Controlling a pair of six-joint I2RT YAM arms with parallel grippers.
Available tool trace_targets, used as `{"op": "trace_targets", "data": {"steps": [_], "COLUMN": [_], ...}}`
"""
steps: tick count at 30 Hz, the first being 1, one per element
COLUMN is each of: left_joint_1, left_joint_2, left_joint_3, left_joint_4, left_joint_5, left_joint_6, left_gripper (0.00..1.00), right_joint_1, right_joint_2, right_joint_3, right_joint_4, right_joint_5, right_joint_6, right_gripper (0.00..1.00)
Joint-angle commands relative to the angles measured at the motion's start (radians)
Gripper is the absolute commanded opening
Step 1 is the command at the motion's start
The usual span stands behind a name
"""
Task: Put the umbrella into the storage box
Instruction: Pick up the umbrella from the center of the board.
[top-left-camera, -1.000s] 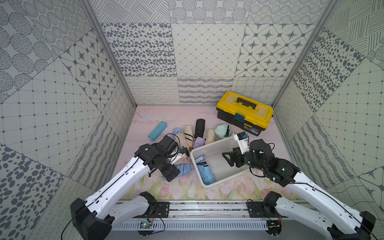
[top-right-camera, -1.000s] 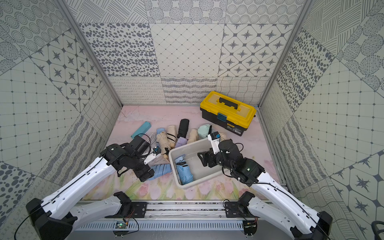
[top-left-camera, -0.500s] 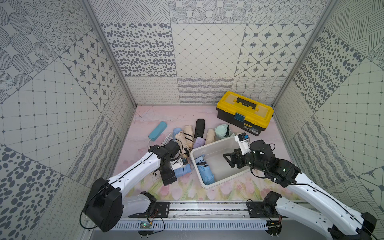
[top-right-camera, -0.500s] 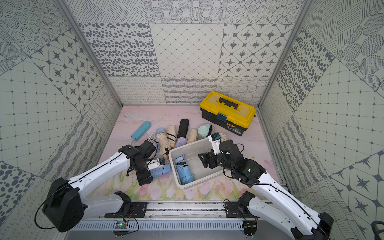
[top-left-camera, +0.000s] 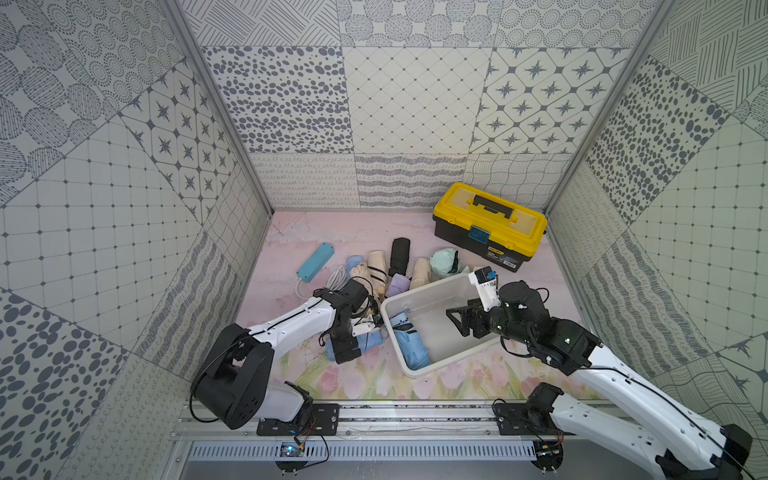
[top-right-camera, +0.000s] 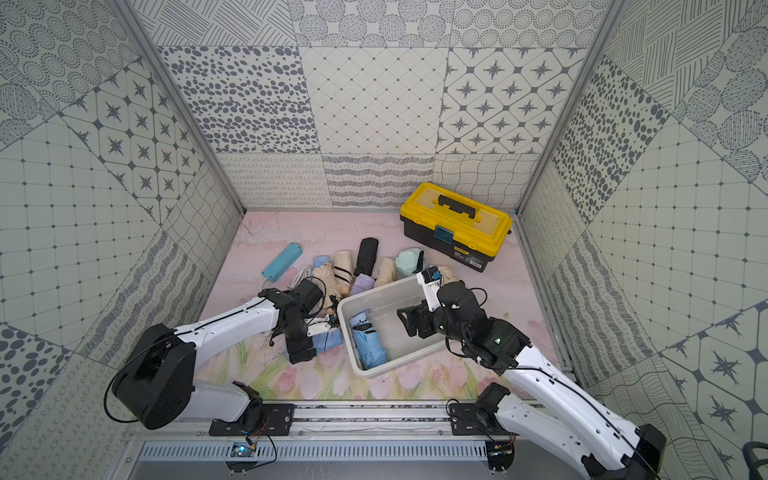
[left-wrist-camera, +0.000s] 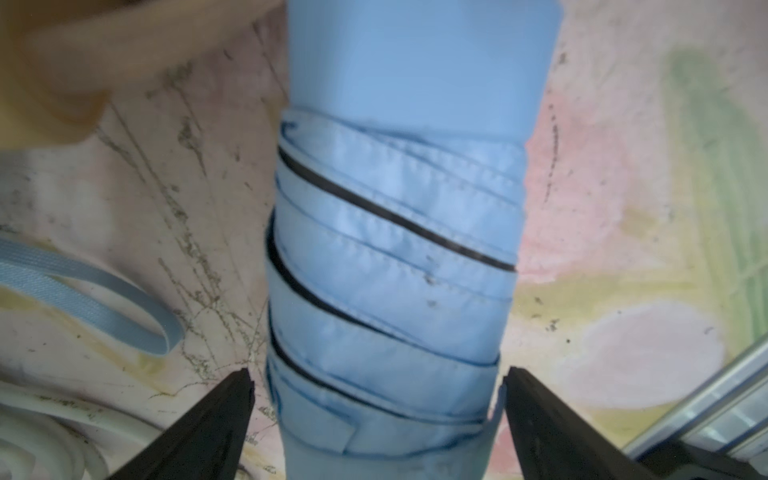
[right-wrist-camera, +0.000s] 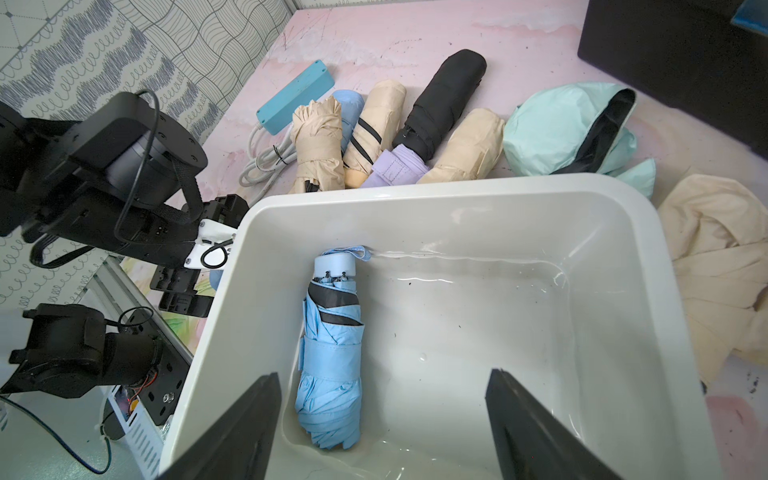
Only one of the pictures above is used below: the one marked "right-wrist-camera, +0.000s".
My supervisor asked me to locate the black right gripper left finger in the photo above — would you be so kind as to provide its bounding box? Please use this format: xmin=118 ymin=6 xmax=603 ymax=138
xmin=160 ymin=372 xmax=282 ymax=480

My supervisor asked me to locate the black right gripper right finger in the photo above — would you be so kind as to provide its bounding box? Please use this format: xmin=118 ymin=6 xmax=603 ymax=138
xmin=485 ymin=369 xmax=619 ymax=479

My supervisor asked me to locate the beige umbrella wooden handle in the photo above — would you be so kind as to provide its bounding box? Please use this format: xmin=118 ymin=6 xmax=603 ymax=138
xmin=290 ymin=97 xmax=345 ymax=194

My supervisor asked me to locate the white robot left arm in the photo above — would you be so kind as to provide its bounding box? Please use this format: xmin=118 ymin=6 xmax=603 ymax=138
xmin=1 ymin=89 xmax=248 ymax=318

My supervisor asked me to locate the white plastic storage box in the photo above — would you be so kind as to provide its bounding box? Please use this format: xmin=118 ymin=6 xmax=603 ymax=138
xmin=160 ymin=174 xmax=722 ymax=479

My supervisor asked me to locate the beige crumpled umbrella cover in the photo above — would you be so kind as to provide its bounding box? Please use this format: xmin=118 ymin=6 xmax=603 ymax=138
xmin=658 ymin=174 xmax=767 ymax=385

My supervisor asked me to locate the beige umbrella right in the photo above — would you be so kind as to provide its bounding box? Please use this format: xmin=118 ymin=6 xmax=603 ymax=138
xmin=417 ymin=108 xmax=504 ymax=184

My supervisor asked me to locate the lavender folded umbrella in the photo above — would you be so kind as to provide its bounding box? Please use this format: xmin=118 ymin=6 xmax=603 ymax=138
xmin=361 ymin=145 xmax=429 ymax=188

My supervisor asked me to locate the mint green folded umbrella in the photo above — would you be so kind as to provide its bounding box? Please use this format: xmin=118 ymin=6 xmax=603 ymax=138
xmin=503 ymin=82 xmax=657 ymax=198

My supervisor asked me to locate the black folded umbrella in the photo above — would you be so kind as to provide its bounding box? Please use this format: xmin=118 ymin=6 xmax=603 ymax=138
xmin=393 ymin=49 xmax=487 ymax=162

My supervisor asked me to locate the small light blue umbrella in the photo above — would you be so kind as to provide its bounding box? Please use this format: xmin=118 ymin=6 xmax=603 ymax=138
xmin=332 ymin=90 xmax=365 ymax=153

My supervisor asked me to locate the yellow black tool box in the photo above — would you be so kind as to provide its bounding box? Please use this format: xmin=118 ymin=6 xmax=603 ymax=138
xmin=578 ymin=1 xmax=767 ymax=157

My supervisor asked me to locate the teal power strip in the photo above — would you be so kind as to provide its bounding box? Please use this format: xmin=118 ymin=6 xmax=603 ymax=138
xmin=256 ymin=60 xmax=335 ymax=135

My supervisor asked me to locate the aluminium rail with mounts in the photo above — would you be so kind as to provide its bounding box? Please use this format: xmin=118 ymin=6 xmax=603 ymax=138
xmin=1 ymin=254 xmax=203 ymax=479

